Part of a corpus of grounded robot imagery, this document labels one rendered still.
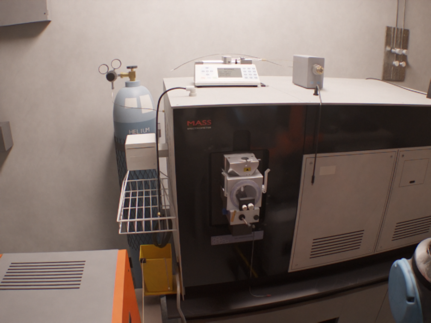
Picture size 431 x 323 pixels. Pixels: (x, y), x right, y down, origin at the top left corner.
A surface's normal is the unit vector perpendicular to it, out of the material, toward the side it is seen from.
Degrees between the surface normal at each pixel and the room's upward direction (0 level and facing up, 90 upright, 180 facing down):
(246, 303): 0
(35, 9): 90
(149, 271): 93
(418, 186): 90
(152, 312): 0
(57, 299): 0
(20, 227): 90
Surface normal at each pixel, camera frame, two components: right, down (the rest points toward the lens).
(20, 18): 0.18, 0.36
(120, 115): -0.43, 0.20
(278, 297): 0.00, -0.93
